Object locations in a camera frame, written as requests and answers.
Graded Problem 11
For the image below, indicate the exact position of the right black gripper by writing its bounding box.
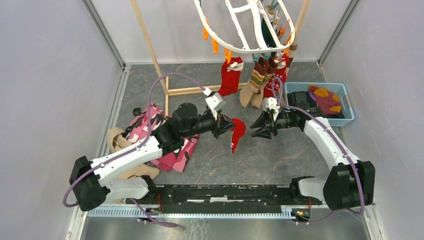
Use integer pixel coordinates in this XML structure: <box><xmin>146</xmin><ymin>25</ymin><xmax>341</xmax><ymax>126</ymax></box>
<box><xmin>250</xmin><ymin>109</ymin><xmax>298</xmax><ymax>140</ymax></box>

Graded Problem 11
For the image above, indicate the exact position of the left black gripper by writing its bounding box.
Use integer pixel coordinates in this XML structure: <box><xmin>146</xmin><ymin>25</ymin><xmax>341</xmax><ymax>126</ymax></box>
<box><xmin>182</xmin><ymin>109</ymin><xmax>238</xmax><ymax>139</ymax></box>

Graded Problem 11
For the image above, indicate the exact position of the red santa sock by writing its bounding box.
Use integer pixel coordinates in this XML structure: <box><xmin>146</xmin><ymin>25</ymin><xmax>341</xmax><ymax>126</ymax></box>
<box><xmin>218</xmin><ymin>56</ymin><xmax>244</xmax><ymax>97</ymax></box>
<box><xmin>230</xmin><ymin>118</ymin><xmax>246</xmax><ymax>154</ymax></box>

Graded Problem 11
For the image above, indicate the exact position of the white oval clip hanger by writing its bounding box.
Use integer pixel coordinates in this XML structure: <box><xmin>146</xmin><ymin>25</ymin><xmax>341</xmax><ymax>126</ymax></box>
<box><xmin>194</xmin><ymin>0</ymin><xmax>298</xmax><ymax>56</ymax></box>

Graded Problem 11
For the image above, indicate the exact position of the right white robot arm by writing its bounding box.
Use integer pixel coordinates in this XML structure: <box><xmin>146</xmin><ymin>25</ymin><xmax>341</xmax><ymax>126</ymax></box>
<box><xmin>251</xmin><ymin>97</ymin><xmax>376</xmax><ymax>214</ymax></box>

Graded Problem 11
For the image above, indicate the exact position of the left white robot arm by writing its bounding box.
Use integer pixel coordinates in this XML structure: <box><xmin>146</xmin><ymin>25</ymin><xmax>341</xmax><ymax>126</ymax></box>
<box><xmin>63</xmin><ymin>103</ymin><xmax>235</xmax><ymax>212</ymax></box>

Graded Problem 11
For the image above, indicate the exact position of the wooden hanger stand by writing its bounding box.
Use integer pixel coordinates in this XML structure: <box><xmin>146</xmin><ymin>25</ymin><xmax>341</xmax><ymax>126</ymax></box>
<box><xmin>130</xmin><ymin>0</ymin><xmax>312</xmax><ymax>115</ymax></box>

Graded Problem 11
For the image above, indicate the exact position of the socks pile in basket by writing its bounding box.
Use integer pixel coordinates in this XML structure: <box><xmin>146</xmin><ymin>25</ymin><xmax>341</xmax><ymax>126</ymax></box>
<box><xmin>300</xmin><ymin>84</ymin><xmax>345</xmax><ymax>119</ymax></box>

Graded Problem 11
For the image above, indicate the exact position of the red patterned christmas sock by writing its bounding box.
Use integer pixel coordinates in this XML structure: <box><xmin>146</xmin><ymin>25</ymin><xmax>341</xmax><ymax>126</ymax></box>
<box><xmin>263</xmin><ymin>55</ymin><xmax>290</xmax><ymax>98</ymax></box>

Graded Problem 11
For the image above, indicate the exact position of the pink camouflage cloth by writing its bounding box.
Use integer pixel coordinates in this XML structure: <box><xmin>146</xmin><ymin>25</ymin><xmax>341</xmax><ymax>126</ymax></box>
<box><xmin>122</xmin><ymin>103</ymin><xmax>200</xmax><ymax>173</ymax></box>

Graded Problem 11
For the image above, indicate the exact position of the blue plastic basket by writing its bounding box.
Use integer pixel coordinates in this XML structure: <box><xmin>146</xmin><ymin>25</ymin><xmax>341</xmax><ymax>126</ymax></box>
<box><xmin>284</xmin><ymin>81</ymin><xmax>355</xmax><ymax>127</ymax></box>

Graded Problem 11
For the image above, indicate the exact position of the dark green sock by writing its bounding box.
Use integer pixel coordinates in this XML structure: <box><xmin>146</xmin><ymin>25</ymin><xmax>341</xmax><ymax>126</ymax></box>
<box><xmin>261</xmin><ymin>18</ymin><xmax>276</xmax><ymax>48</ymax></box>

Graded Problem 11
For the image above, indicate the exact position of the beige cloth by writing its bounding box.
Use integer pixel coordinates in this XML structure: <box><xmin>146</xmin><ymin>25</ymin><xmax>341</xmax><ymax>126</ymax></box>
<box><xmin>106</xmin><ymin>127</ymin><xmax>160</xmax><ymax>180</ymax></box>

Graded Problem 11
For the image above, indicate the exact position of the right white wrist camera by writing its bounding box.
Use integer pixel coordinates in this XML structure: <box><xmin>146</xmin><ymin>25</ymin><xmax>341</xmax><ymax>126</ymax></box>
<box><xmin>261</xmin><ymin>97</ymin><xmax>280</xmax><ymax>121</ymax></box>

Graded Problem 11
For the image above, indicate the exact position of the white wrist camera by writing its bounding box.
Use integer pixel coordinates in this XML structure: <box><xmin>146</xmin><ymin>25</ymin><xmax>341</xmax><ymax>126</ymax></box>
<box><xmin>261</xmin><ymin>97</ymin><xmax>280</xmax><ymax>121</ymax></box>
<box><xmin>203</xmin><ymin>87</ymin><xmax>226</xmax><ymax>116</ymax></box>

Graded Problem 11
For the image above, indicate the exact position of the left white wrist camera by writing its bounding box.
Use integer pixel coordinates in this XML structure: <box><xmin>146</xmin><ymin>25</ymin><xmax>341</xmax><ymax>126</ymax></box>
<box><xmin>203</xmin><ymin>87</ymin><xmax>226</xmax><ymax>116</ymax></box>

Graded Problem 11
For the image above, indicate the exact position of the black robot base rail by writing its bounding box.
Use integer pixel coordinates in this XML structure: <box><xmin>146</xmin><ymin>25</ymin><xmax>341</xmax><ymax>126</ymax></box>
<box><xmin>137</xmin><ymin>184</ymin><xmax>323</xmax><ymax>214</ymax></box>

